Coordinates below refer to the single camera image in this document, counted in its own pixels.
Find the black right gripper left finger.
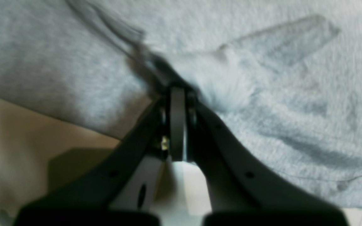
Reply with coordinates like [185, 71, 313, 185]
[14, 96, 169, 226]

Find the grey T-shirt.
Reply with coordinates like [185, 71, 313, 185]
[0, 0, 362, 208]

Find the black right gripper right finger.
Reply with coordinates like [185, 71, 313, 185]
[170, 87, 348, 226]

